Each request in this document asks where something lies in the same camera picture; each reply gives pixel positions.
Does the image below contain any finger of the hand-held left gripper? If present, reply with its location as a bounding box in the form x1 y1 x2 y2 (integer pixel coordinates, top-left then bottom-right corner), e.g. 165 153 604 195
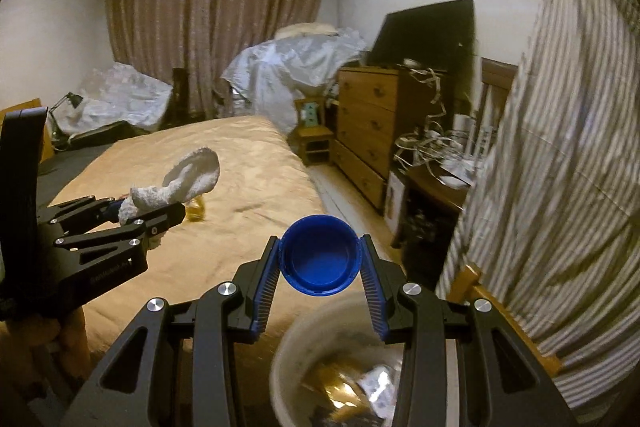
37 194 126 229
52 203 185 254

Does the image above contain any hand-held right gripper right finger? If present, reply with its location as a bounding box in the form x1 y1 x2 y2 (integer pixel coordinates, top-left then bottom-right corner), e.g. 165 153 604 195
359 234 576 427

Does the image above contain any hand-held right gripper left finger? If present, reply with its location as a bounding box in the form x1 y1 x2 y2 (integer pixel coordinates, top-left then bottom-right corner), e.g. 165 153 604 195
60 234 283 427

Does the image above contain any blue bottle cap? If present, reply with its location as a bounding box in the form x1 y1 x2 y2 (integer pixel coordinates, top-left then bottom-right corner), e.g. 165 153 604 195
279 215 362 295

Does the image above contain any white terry cloth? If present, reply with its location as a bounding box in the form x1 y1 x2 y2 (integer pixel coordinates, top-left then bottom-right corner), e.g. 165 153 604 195
117 147 221 250

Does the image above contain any white bucket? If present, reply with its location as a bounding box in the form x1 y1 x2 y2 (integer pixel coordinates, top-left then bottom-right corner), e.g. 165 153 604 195
269 302 416 427

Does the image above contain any person's left forearm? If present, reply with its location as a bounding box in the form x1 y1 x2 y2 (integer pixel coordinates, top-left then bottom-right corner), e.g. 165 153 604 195
30 307 93 380

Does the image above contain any yellow plastic wrapper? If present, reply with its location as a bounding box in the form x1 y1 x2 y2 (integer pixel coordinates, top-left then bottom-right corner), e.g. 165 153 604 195
182 194 207 223

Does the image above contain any dark grey bed sheet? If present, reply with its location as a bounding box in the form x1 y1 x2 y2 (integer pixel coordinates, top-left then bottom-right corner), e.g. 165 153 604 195
37 142 111 178

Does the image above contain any wooden headboard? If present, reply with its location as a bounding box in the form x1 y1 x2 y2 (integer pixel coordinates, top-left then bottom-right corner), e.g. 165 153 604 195
37 99 53 162

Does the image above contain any white box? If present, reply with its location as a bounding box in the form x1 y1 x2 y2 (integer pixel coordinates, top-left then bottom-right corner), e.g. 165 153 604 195
384 182 408 230

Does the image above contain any light wooden chair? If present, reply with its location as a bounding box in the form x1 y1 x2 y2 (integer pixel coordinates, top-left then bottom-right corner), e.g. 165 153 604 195
447 263 563 378

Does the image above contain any black desk lamp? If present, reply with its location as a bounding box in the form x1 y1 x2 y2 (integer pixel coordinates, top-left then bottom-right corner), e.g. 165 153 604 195
47 93 85 142

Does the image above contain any dark side table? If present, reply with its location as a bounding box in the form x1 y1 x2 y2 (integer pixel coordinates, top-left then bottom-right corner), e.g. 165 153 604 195
390 162 473 278

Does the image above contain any low plastic sheet cover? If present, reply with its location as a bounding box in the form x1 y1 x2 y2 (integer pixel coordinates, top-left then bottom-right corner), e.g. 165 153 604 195
55 62 173 138

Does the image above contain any small wooden stool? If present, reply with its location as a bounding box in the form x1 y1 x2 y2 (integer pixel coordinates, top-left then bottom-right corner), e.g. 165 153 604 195
292 98 335 166

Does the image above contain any wooden dresser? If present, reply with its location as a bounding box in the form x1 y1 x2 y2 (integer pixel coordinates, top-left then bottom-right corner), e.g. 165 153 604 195
332 67 448 212

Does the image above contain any brown curtain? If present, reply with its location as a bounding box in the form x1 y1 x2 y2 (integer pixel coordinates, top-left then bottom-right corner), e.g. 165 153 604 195
100 0 331 122

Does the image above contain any tall plastic sheet cover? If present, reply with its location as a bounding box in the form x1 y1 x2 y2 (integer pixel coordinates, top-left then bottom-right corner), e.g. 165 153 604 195
221 29 368 132

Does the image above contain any striped shirt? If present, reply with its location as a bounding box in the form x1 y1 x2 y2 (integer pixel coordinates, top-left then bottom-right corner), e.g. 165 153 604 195
435 0 640 413

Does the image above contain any cream pillow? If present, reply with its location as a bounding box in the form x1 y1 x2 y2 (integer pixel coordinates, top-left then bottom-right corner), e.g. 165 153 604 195
275 23 338 38

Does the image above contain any brown wooden chair back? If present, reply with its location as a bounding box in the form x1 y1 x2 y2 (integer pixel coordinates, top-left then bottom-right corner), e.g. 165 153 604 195
480 57 518 142

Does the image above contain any black television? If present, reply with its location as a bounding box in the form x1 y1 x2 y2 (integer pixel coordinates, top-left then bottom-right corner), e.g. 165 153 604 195
367 0 475 72

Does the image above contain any tangle of white cables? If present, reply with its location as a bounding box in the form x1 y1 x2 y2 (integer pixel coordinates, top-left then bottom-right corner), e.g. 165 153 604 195
395 67 493 188

